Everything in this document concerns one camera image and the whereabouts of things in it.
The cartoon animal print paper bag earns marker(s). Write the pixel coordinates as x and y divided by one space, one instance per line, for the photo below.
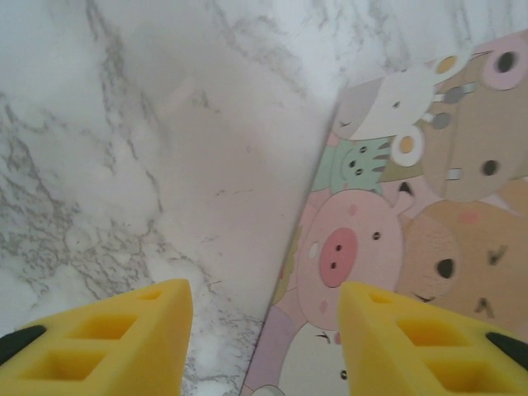
412 185

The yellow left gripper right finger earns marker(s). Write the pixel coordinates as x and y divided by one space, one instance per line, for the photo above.
383 359

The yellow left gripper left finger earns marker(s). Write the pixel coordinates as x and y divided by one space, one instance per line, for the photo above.
136 354

